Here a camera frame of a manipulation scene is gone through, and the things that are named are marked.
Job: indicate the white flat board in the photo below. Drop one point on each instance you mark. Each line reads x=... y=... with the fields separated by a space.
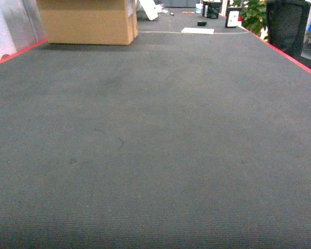
x=192 y=30

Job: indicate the small black box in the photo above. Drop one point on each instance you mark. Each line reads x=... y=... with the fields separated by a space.
x=201 y=23

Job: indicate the white leaning panel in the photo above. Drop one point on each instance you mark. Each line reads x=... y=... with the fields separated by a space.
x=149 y=8

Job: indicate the large cardboard box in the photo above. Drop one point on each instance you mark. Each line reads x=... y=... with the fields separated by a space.
x=89 y=22

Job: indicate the white black device box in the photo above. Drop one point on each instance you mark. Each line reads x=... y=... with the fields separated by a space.
x=232 y=16

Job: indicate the green potted plant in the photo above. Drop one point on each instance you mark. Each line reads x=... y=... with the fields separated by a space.
x=254 y=16

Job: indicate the black mesh office chair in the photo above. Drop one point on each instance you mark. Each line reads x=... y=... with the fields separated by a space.
x=286 y=24

